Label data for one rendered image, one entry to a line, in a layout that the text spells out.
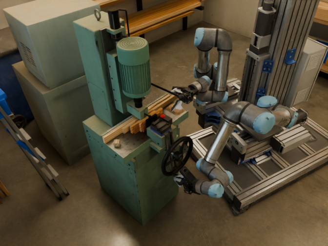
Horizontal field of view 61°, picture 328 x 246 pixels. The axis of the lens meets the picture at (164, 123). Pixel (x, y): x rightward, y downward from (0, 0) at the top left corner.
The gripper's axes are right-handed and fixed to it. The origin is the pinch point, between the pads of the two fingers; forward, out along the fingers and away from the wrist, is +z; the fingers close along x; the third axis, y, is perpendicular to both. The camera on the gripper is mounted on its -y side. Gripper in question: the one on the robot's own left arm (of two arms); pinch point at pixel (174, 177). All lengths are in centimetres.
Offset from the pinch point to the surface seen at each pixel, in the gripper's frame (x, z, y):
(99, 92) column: -2, 40, -62
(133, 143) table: -8.0, 16.3, -28.2
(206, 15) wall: 352, 238, -66
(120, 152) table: -17.6, 16.5, -28.3
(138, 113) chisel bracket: 5.7, 18.1, -42.3
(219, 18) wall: 351, 210, -54
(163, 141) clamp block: 4.5, 2.9, -22.9
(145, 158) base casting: -3.3, 19.5, -13.2
